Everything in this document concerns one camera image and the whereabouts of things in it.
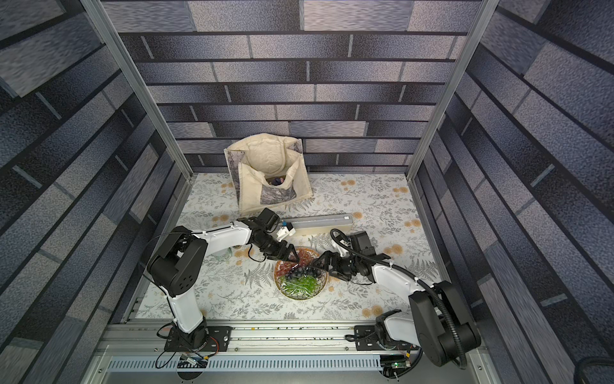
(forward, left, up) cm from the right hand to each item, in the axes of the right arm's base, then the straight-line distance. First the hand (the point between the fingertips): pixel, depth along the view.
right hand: (319, 268), depth 84 cm
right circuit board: (-28, -22, -6) cm, 36 cm away
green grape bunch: (-6, +6, -1) cm, 8 cm away
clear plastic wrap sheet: (-8, 0, -2) cm, 8 cm away
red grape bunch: (+4, +5, -1) cm, 7 cm away
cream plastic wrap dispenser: (+18, -1, +1) cm, 18 cm away
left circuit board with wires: (-28, +40, -4) cm, 49 cm away
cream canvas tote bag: (+42, +30, +14) cm, 54 cm away
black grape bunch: (-1, +6, +1) cm, 6 cm away
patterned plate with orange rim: (-8, 0, -2) cm, 8 cm away
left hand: (+4, +10, 0) cm, 10 cm away
